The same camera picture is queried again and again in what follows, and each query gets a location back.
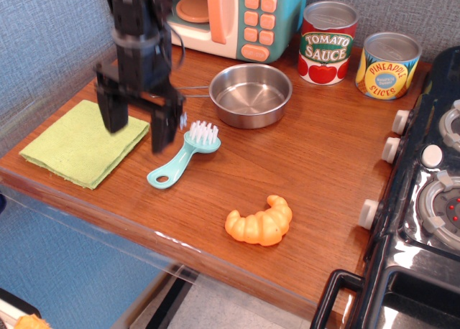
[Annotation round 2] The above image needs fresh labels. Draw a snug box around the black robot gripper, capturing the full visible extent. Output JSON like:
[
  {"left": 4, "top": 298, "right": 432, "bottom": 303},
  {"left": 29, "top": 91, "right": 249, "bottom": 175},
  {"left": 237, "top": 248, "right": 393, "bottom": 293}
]
[{"left": 95, "top": 34, "right": 184, "bottom": 154}]

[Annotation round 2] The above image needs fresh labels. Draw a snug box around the teal dish brush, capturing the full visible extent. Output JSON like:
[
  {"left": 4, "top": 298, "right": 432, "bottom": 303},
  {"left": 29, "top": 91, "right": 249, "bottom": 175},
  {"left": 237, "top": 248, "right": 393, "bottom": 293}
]
[{"left": 147, "top": 121, "right": 221, "bottom": 190}]

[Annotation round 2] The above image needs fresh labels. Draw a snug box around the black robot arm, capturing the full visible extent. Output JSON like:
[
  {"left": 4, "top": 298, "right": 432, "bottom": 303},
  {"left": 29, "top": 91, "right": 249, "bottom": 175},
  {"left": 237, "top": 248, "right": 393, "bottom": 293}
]
[{"left": 96, "top": 0, "right": 185, "bottom": 153}]

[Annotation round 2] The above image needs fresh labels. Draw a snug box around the stainless steel pot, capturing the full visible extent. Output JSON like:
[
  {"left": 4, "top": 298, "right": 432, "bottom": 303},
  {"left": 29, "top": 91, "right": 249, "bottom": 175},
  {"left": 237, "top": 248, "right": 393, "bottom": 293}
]
[{"left": 172, "top": 62, "right": 293, "bottom": 130}]

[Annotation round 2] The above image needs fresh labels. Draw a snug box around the green folded cloth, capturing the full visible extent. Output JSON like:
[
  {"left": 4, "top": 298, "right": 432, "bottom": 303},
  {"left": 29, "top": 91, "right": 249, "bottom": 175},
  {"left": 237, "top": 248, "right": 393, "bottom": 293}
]
[{"left": 19, "top": 100, "right": 150, "bottom": 190}]

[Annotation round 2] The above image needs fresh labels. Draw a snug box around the teal toy microwave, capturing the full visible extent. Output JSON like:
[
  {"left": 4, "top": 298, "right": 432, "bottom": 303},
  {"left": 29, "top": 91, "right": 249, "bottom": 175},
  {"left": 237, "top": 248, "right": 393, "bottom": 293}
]
[{"left": 168, "top": 0, "right": 307, "bottom": 64}]

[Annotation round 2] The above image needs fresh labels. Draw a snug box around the orange toy croissant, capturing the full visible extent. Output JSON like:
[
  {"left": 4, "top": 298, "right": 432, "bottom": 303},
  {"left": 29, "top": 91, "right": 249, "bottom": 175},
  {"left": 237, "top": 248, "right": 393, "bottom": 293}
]
[{"left": 224, "top": 195, "right": 293, "bottom": 246}]

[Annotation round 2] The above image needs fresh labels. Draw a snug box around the tomato sauce can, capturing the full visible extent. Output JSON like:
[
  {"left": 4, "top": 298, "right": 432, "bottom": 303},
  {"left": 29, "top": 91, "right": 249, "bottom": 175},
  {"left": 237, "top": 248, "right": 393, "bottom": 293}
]
[{"left": 298, "top": 1, "right": 359, "bottom": 85}]

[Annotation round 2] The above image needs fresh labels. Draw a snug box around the orange fuzzy object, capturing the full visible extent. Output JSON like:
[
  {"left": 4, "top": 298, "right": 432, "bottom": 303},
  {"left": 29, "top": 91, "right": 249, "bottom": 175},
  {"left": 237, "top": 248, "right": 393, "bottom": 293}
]
[{"left": 14, "top": 314, "right": 51, "bottom": 329}]

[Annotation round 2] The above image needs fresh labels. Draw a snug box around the pineapple slices can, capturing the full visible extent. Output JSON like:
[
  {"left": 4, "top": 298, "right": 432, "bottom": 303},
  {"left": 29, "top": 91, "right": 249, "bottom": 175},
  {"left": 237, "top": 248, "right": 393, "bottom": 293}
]
[{"left": 355, "top": 32, "right": 422, "bottom": 101}]

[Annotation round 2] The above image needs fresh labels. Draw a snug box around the black toy stove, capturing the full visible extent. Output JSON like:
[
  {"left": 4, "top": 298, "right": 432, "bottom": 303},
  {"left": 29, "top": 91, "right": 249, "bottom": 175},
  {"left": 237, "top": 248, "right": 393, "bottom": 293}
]
[{"left": 311, "top": 47, "right": 459, "bottom": 328}]

